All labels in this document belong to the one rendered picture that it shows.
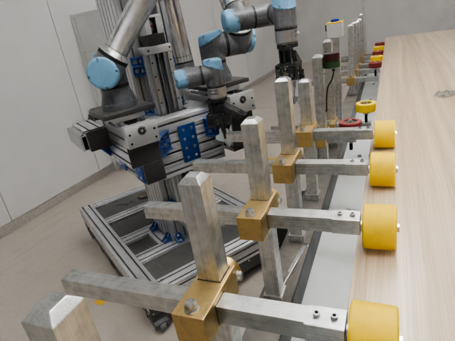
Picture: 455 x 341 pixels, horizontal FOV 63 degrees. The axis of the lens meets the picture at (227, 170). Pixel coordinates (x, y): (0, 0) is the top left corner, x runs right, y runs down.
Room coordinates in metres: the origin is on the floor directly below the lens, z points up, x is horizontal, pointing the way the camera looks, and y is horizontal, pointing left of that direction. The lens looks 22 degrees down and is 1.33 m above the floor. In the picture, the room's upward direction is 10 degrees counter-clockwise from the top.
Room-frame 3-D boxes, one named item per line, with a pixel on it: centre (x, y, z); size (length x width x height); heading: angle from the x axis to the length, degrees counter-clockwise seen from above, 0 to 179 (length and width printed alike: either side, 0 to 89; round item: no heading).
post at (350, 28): (2.49, -0.93, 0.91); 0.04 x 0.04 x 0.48; 64
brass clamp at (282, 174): (0.90, -0.16, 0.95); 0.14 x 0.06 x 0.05; 154
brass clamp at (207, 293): (0.45, 0.06, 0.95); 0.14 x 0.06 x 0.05; 154
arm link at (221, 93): (1.50, -0.01, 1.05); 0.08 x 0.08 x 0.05
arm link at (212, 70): (1.50, -0.01, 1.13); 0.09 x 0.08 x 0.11; 95
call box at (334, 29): (1.83, -0.61, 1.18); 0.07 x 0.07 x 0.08; 64
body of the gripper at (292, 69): (1.30, -0.27, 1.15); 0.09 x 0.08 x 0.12; 153
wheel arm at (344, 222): (0.66, -0.03, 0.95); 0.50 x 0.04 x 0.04; 64
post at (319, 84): (1.37, -0.39, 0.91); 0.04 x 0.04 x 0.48; 64
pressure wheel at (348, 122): (1.28, -0.47, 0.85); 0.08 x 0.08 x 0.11
